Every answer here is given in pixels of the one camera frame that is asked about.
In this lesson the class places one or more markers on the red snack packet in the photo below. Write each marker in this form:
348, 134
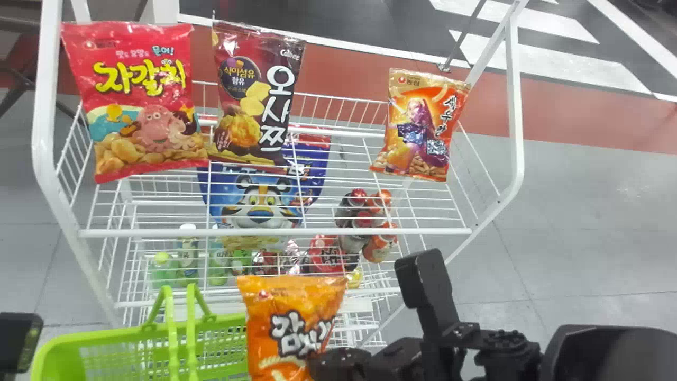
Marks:
137, 79

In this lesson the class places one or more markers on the green basket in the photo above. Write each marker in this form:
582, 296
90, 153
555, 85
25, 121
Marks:
69, 354

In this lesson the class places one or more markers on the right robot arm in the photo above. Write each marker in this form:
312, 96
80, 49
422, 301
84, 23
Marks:
597, 354

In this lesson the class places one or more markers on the orange bottle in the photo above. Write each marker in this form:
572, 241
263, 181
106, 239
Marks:
380, 246

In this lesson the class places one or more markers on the red noodle cup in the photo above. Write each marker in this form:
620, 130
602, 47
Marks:
325, 255

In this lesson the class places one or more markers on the maroon snack packet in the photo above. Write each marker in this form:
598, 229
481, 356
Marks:
259, 100

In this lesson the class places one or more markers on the green bottle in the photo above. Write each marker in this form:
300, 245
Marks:
218, 264
163, 270
186, 254

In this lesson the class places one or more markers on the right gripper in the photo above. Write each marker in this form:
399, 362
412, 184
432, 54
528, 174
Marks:
365, 365

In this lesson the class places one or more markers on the gold snack packet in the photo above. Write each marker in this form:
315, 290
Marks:
423, 127

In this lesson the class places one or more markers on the blue cereal bag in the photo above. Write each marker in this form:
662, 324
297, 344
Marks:
264, 203

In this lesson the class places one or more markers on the orange snack packet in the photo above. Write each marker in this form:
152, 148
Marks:
291, 328

